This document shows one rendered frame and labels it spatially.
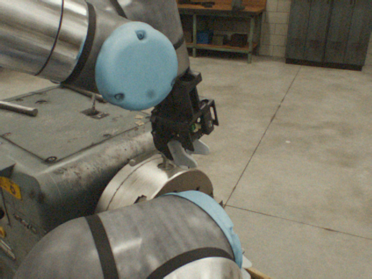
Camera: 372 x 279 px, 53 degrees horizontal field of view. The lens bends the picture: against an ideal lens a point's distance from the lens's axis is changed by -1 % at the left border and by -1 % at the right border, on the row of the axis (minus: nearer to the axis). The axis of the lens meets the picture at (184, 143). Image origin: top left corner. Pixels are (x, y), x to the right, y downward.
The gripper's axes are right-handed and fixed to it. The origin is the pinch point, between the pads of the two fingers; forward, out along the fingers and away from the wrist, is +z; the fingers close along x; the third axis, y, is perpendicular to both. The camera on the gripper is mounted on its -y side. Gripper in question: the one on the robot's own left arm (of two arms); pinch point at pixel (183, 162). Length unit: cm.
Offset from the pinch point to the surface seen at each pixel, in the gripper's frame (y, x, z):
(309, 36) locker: -207, 512, 263
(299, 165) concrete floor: -69, 187, 204
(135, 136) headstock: -26.9, 9.7, 11.5
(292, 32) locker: -235, 507, 257
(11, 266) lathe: -52, -31, 39
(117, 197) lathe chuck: -15.6, -7.8, 10.9
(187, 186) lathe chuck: -7.8, 5.6, 16.5
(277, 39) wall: -281, 538, 292
